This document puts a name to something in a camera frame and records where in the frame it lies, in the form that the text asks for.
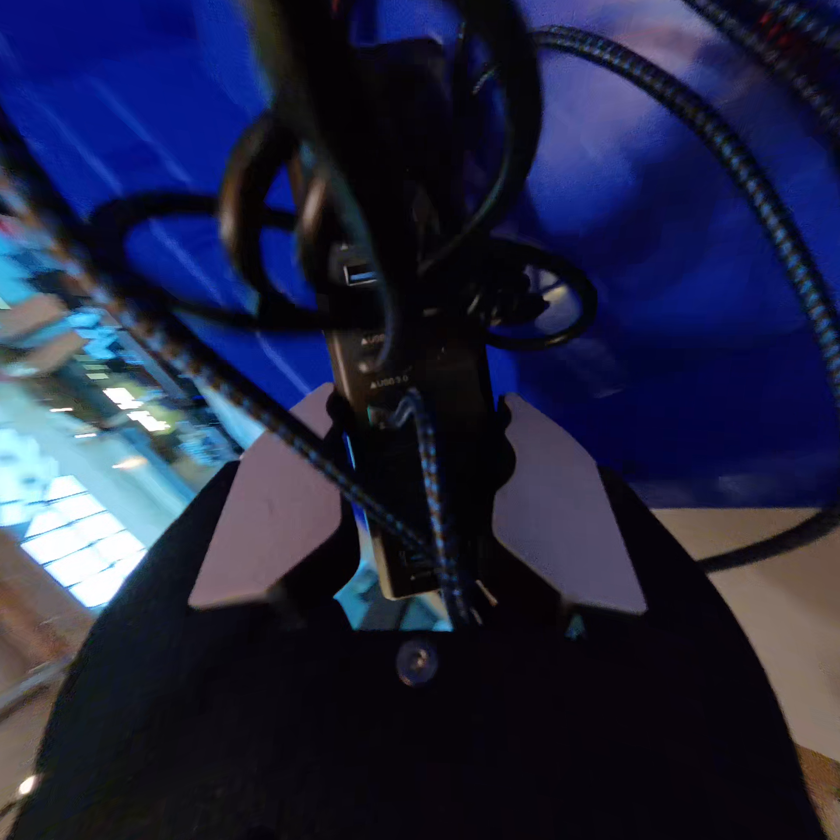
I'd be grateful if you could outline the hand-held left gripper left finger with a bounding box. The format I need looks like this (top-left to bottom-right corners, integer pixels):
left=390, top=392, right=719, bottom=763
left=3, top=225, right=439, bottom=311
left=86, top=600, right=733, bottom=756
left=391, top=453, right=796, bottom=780
left=188, top=382, right=368, bottom=614

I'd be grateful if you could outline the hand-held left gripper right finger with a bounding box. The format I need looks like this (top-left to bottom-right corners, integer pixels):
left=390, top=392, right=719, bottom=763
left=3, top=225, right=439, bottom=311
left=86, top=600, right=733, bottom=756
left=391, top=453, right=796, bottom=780
left=489, top=392, right=647, bottom=618

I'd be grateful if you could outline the black USB hub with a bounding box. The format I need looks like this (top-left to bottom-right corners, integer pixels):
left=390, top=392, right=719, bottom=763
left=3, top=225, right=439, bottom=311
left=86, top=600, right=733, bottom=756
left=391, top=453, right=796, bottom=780
left=322, top=36, right=500, bottom=601

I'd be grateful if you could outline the blue plastic bin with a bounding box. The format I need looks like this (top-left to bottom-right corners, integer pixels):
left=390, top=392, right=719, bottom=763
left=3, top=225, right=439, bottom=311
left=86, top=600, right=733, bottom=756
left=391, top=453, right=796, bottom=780
left=0, top=0, right=840, bottom=509

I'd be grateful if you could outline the thin black cable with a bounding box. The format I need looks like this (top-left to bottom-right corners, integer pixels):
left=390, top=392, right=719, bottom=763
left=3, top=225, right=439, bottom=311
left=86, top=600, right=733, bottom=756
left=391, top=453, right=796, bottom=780
left=88, top=0, right=599, bottom=352

